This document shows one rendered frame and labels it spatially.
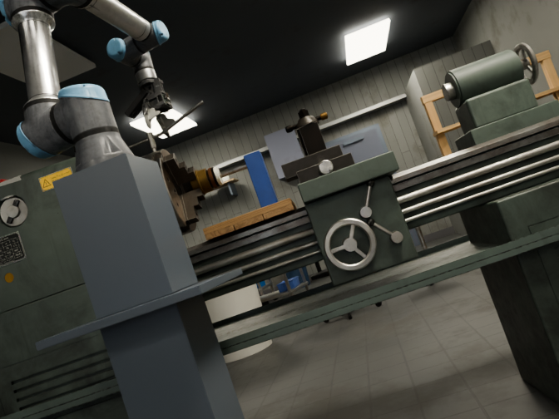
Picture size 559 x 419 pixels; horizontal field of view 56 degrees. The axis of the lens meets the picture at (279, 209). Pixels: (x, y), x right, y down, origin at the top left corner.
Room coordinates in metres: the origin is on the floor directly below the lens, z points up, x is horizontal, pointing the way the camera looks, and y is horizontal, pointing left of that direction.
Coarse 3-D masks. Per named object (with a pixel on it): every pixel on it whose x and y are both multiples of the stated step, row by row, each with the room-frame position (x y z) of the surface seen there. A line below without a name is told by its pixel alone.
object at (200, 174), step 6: (210, 168) 1.84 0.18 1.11; (198, 174) 1.82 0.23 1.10; (204, 174) 1.82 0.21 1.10; (210, 174) 1.82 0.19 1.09; (192, 180) 1.83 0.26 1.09; (198, 180) 1.81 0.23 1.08; (204, 180) 1.82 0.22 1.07; (210, 180) 1.82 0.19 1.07; (216, 180) 1.82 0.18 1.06; (192, 186) 1.83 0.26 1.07; (198, 186) 1.83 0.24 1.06; (204, 186) 1.82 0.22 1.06; (210, 186) 1.83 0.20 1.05; (216, 186) 1.84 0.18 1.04; (204, 192) 1.84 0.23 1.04
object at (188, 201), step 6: (192, 192) 1.83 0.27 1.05; (198, 192) 1.82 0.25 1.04; (180, 198) 1.83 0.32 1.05; (186, 198) 1.82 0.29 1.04; (192, 198) 1.82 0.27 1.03; (198, 198) 1.83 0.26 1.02; (204, 198) 1.85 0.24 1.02; (186, 204) 1.82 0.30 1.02; (192, 204) 1.81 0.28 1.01; (198, 204) 1.81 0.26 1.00; (186, 210) 1.81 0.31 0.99; (192, 210) 1.80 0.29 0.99; (186, 216) 1.80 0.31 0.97; (192, 216) 1.80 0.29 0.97; (198, 216) 1.83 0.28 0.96; (186, 222) 1.81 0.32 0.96; (192, 222) 1.82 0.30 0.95; (180, 228) 1.80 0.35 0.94; (186, 228) 1.82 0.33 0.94
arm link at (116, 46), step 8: (112, 40) 1.76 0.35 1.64; (120, 40) 1.76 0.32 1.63; (128, 40) 1.76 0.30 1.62; (112, 48) 1.76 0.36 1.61; (120, 48) 1.75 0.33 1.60; (128, 48) 1.77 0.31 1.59; (136, 48) 1.76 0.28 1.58; (112, 56) 1.77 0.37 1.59; (120, 56) 1.77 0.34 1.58; (128, 56) 1.79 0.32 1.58; (136, 56) 1.80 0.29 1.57; (128, 64) 1.83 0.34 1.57; (136, 64) 1.85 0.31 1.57
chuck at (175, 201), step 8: (160, 152) 1.78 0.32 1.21; (168, 152) 1.89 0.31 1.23; (160, 160) 1.74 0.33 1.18; (160, 168) 1.72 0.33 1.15; (168, 176) 1.77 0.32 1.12; (168, 184) 1.74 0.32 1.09; (168, 192) 1.71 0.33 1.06; (176, 192) 1.81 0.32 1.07; (176, 200) 1.77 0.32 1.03; (176, 208) 1.74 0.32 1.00; (176, 216) 1.74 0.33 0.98; (184, 216) 1.80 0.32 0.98; (184, 224) 1.78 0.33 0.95; (192, 224) 1.88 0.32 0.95; (184, 232) 1.83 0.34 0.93
